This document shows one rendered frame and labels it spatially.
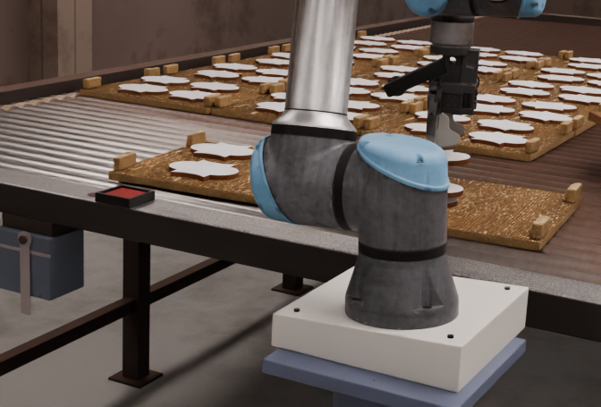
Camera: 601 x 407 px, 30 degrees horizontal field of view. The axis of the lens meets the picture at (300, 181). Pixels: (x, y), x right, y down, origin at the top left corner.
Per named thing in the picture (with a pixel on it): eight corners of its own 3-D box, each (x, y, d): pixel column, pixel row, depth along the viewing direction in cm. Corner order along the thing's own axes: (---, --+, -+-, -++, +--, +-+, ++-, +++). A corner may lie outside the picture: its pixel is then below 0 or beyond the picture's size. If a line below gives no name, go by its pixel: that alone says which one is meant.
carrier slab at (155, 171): (302, 212, 196) (302, 203, 196) (107, 179, 213) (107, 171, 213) (376, 173, 227) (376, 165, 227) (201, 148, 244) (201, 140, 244)
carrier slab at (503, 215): (539, 251, 180) (540, 242, 179) (306, 213, 196) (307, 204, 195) (581, 204, 211) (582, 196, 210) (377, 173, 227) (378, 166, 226)
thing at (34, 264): (46, 321, 207) (45, 227, 203) (-11, 306, 213) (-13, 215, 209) (85, 304, 217) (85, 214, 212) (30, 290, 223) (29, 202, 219)
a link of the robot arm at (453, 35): (428, 21, 193) (434, 17, 200) (427, 47, 194) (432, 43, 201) (472, 24, 191) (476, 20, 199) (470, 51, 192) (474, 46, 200)
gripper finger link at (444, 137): (456, 165, 193) (462, 113, 194) (422, 161, 194) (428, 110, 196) (457, 169, 196) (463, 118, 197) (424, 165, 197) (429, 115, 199)
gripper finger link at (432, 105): (434, 133, 193) (439, 84, 195) (425, 132, 193) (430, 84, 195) (435, 140, 198) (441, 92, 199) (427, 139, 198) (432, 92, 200)
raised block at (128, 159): (119, 171, 213) (119, 156, 212) (112, 170, 214) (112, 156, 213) (137, 165, 218) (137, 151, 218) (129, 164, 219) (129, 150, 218)
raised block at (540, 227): (541, 241, 180) (543, 224, 180) (529, 239, 181) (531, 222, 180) (549, 232, 186) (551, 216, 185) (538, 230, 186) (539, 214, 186)
